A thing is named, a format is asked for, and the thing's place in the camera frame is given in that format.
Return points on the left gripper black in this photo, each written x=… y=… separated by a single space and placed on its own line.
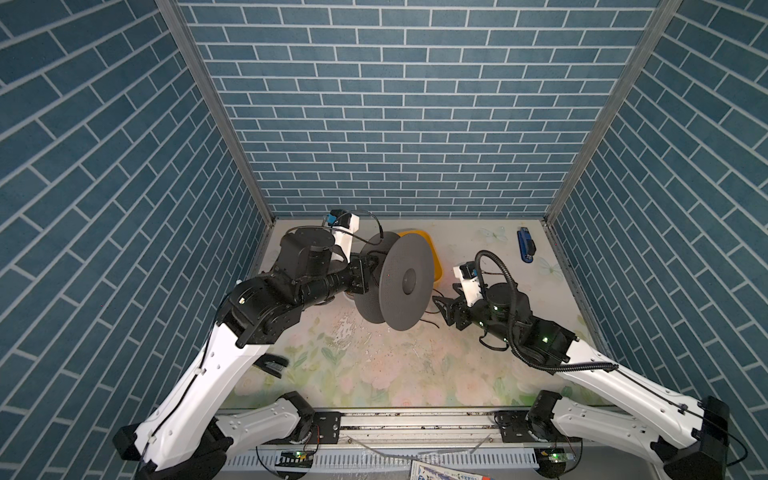
x=361 y=273

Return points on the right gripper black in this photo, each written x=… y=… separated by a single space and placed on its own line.
x=447 y=314

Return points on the grey cable spool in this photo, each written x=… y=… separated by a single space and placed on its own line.
x=401 y=282

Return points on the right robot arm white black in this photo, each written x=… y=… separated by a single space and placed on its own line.
x=687 y=438

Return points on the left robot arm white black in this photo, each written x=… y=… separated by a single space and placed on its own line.
x=185 y=437

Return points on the yellow plastic tray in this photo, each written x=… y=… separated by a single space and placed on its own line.
x=438 y=270

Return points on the blue stapler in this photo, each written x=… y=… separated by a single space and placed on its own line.
x=526 y=245

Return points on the black stapler on table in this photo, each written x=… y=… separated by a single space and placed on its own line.
x=273 y=365

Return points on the printed paper sheet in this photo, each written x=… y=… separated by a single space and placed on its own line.
x=424 y=471

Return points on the right green circuit board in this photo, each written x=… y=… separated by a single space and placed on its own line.
x=552 y=463

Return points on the green circuit board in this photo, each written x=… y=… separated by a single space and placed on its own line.
x=294 y=459
x=552 y=463

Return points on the left green circuit board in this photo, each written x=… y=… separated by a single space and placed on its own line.
x=294 y=459

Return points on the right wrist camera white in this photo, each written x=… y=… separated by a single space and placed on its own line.
x=468 y=277

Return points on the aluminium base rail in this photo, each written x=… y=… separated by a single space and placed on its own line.
x=384 y=441

